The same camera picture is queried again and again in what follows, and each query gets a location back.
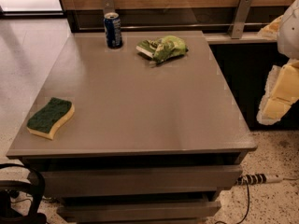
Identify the grey upper drawer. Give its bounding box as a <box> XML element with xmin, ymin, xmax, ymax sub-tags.
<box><xmin>43</xmin><ymin>165</ymin><xmax>242</xmax><ymax>198</ymax></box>

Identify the black chair frame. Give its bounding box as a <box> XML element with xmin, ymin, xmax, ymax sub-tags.
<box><xmin>0</xmin><ymin>163</ymin><xmax>47</xmax><ymax>224</ymax></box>

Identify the metal wall bracket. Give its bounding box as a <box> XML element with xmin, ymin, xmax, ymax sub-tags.
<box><xmin>101</xmin><ymin>0</ymin><xmax>115</xmax><ymax>14</ymax></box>
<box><xmin>228</xmin><ymin>0</ymin><xmax>253</xmax><ymax>39</ymax></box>

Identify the right metal wall bracket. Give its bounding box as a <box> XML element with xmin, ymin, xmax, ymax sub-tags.
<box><xmin>228</xmin><ymin>0</ymin><xmax>253</xmax><ymax>39</ymax></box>

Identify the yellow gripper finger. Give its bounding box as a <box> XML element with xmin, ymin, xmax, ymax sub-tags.
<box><xmin>256</xmin><ymin>61</ymin><xmax>299</xmax><ymax>125</ymax></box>
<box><xmin>258</xmin><ymin>16</ymin><xmax>282</xmax><ymax>38</ymax></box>

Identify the blue soda can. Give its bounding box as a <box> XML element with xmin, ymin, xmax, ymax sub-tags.
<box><xmin>104</xmin><ymin>12</ymin><xmax>122</xmax><ymax>49</ymax></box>

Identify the green and yellow sponge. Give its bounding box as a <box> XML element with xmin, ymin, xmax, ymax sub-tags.
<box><xmin>26</xmin><ymin>97</ymin><xmax>75</xmax><ymax>140</ymax></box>

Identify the black power cable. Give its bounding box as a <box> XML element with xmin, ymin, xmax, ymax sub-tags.
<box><xmin>214</xmin><ymin>180</ymin><xmax>251</xmax><ymax>224</ymax></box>

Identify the green jalapeno chip bag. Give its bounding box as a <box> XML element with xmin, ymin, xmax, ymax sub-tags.
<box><xmin>136</xmin><ymin>35</ymin><xmax>188</xmax><ymax>64</ymax></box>

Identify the left metal wall bracket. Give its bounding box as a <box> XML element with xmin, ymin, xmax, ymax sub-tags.
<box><xmin>101</xmin><ymin>0</ymin><xmax>115</xmax><ymax>14</ymax></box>

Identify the grey lower drawer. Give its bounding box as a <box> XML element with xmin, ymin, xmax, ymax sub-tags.
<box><xmin>57</xmin><ymin>201</ymin><xmax>221</xmax><ymax>223</ymax></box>

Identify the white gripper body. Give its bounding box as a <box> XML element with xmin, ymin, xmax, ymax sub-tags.
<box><xmin>277</xmin><ymin>0</ymin><xmax>299</xmax><ymax>60</ymax></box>

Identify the white power strip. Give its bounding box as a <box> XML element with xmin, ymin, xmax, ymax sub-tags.
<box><xmin>235</xmin><ymin>174</ymin><xmax>283</xmax><ymax>186</ymax></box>

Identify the grey drawer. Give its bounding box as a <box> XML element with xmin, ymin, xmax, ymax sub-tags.
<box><xmin>43</xmin><ymin>165</ymin><xmax>242</xmax><ymax>198</ymax></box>
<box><xmin>57</xmin><ymin>201</ymin><xmax>221</xmax><ymax>223</ymax></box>

